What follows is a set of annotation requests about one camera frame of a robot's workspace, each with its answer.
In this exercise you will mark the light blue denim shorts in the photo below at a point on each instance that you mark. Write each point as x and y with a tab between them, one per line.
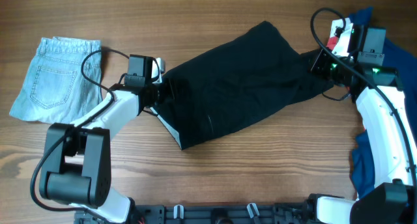
54	89

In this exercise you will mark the red and white garment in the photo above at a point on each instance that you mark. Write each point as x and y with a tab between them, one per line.
339	45

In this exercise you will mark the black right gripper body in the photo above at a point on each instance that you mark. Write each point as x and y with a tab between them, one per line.
316	61

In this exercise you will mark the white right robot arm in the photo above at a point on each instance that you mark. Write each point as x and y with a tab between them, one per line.
385	178

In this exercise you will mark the navy blue garment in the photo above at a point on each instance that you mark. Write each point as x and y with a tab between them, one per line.
400	67

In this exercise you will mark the black shorts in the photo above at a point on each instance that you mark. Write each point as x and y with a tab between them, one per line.
235	85

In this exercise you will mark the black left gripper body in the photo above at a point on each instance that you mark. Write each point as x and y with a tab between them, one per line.
167	91

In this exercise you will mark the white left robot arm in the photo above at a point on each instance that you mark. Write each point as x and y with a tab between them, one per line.
75	169

